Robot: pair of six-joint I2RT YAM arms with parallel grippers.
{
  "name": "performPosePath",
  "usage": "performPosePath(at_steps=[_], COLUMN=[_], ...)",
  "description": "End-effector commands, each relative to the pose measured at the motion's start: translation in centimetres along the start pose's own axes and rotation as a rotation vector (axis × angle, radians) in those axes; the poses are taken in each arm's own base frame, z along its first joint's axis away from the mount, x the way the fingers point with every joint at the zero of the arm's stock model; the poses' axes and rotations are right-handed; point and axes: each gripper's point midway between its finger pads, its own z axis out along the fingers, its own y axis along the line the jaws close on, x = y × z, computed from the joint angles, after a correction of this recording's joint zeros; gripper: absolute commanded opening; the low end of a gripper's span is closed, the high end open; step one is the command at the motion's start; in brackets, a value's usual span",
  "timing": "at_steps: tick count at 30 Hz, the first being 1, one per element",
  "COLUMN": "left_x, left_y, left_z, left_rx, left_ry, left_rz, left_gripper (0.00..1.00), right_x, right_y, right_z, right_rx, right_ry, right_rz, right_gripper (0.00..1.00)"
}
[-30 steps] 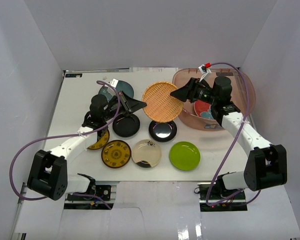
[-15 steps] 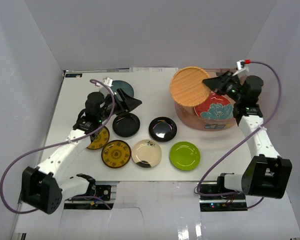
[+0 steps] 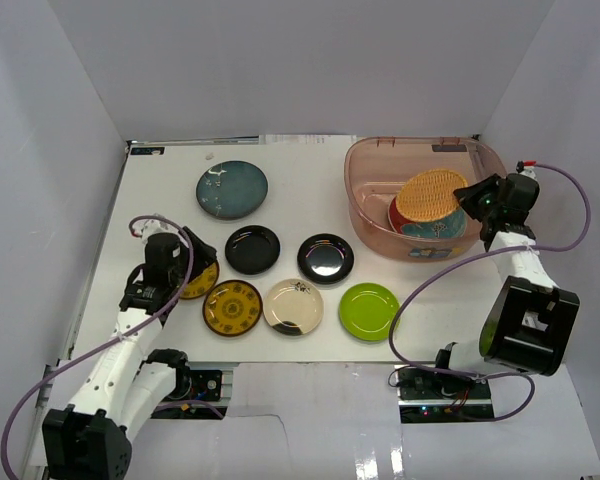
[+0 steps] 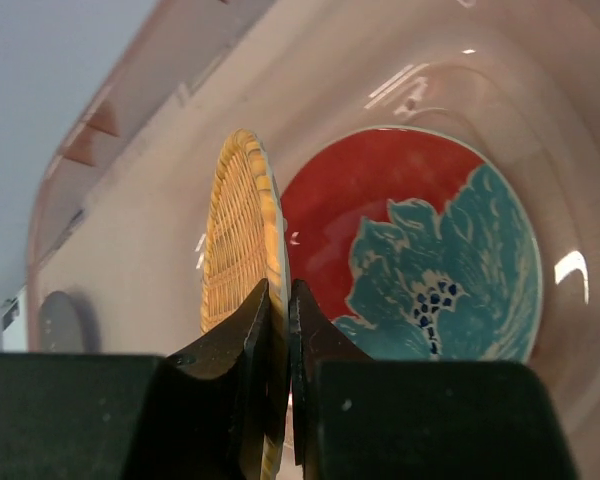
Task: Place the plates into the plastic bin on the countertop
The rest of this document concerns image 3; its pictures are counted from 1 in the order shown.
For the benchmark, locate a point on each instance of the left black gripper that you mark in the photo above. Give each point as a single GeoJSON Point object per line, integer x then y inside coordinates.
{"type": "Point", "coordinates": [200, 257]}

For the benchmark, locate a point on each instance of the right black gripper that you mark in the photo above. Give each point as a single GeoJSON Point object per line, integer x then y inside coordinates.
{"type": "Point", "coordinates": [469, 196]}

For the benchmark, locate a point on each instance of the yellow patterned plate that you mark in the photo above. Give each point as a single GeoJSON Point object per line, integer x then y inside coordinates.
{"type": "Point", "coordinates": [232, 308]}
{"type": "Point", "coordinates": [201, 285]}

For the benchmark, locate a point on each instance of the red and teal plate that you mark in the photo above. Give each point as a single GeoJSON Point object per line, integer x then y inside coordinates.
{"type": "Point", "coordinates": [430, 227]}

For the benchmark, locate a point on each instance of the woven bamboo plate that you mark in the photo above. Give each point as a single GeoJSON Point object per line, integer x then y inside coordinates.
{"type": "Point", "coordinates": [429, 195]}

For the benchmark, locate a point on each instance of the glossy black plate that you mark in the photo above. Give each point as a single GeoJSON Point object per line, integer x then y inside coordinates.
{"type": "Point", "coordinates": [325, 259]}

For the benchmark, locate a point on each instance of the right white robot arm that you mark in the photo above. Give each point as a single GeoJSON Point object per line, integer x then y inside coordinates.
{"type": "Point", "coordinates": [528, 327]}

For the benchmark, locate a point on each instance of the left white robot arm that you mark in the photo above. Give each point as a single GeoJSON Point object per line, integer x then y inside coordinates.
{"type": "Point", "coordinates": [91, 438]}

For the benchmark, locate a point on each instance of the pink translucent plastic bin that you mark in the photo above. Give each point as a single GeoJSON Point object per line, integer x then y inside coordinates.
{"type": "Point", "coordinates": [375, 170]}

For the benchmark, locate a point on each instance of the black plate left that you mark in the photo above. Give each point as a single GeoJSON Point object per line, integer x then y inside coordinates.
{"type": "Point", "coordinates": [252, 249]}

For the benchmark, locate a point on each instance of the dark blue ceramic plate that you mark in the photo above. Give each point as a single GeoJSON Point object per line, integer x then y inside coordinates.
{"type": "Point", "coordinates": [231, 190]}

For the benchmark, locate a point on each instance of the cream plate with black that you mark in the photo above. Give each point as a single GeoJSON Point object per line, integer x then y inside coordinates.
{"type": "Point", "coordinates": [293, 307]}

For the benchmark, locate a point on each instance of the black label sticker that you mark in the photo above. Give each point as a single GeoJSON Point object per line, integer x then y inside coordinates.
{"type": "Point", "coordinates": [146, 151]}

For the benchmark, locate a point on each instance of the papers at table back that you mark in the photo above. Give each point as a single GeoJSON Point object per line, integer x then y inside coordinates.
{"type": "Point", "coordinates": [307, 139]}

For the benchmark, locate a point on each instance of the lime green plate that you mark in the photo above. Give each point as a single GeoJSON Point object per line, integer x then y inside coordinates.
{"type": "Point", "coordinates": [366, 311]}

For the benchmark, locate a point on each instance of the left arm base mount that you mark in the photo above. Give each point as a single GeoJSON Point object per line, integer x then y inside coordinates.
{"type": "Point", "coordinates": [197, 399]}

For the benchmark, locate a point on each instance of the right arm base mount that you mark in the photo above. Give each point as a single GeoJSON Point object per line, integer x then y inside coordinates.
{"type": "Point", "coordinates": [430, 398]}

